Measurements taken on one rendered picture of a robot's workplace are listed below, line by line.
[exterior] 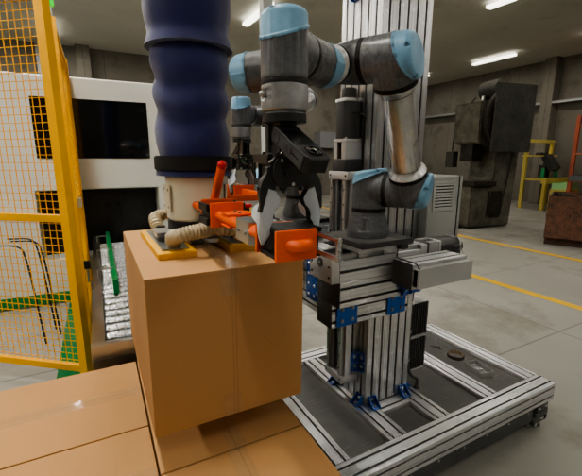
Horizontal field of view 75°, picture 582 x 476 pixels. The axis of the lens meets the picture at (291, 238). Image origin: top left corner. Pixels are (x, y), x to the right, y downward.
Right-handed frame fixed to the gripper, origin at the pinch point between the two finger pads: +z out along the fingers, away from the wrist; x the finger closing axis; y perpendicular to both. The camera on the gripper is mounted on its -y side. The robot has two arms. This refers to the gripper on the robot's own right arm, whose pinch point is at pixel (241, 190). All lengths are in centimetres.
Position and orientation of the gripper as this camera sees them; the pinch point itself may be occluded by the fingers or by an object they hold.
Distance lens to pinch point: 155.0
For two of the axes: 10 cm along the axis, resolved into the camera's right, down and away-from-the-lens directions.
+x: 8.8, -0.9, 4.7
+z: 0.0, 9.8, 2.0
